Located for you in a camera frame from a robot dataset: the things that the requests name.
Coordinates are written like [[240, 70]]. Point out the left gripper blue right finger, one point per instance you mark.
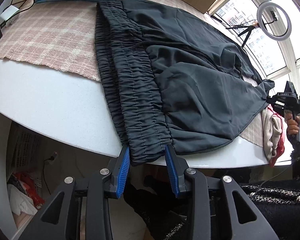
[[245, 219]]

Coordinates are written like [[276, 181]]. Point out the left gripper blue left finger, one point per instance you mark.
[[60, 216]]

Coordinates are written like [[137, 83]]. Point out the dark grey trousers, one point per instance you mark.
[[170, 78]]

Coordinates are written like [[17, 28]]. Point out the person's right hand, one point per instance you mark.
[[293, 125]]

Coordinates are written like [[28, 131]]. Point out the beige sweater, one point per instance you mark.
[[271, 132]]

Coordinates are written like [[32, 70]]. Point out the pink plaid table cloth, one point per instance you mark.
[[49, 79]]

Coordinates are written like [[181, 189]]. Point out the white power adapter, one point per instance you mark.
[[8, 13]]

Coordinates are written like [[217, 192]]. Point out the white ring light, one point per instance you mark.
[[262, 7]]

